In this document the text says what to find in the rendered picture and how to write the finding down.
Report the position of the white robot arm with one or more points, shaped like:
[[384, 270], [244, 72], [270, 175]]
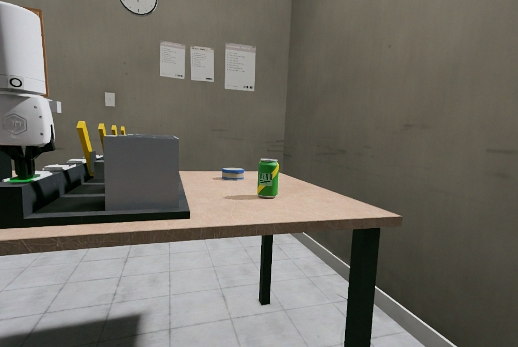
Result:
[[21, 54]]

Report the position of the green drink can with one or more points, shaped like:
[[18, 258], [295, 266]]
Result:
[[268, 174]]

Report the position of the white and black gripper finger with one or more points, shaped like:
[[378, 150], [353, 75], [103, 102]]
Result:
[[31, 153], [16, 154]]

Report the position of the round tin with blue-rimmed lid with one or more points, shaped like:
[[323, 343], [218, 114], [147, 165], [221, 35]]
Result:
[[232, 174]]

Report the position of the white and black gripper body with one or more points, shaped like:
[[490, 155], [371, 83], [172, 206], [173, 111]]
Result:
[[25, 120]]

